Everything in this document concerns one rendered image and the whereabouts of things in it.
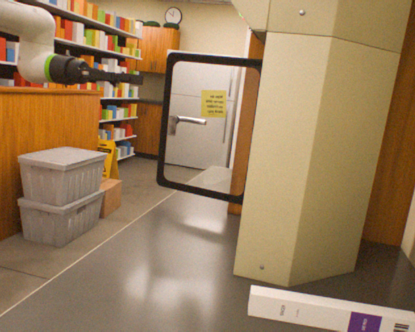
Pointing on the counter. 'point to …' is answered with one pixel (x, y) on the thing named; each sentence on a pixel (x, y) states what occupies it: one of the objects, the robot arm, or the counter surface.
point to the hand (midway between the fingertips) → (132, 79)
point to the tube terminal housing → (317, 136)
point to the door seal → (166, 116)
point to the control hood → (255, 15)
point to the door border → (168, 114)
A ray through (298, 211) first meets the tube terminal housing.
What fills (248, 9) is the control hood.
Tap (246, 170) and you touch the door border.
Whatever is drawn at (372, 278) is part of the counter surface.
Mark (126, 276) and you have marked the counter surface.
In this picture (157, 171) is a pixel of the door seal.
